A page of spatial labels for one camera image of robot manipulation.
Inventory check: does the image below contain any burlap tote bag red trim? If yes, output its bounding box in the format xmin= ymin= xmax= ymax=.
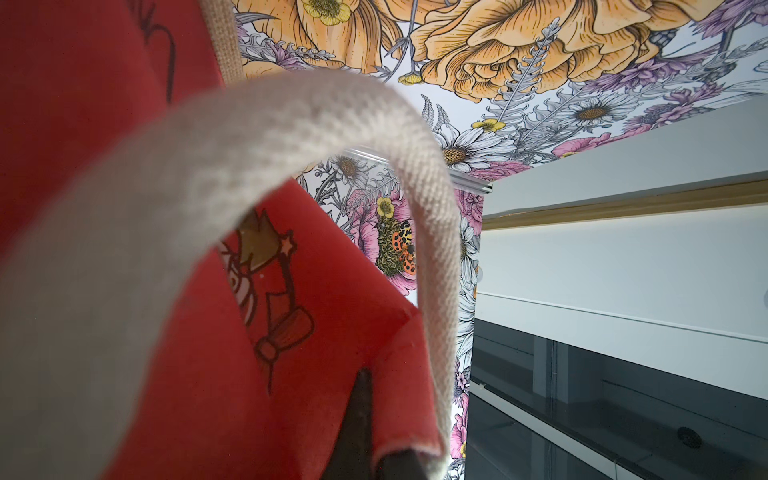
xmin=1 ymin=1 xmax=460 ymax=479

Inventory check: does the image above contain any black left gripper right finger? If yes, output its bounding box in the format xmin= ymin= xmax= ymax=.
xmin=376 ymin=450 xmax=427 ymax=480

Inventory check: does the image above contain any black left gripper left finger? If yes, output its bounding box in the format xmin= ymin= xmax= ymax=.
xmin=321 ymin=369 xmax=374 ymax=480

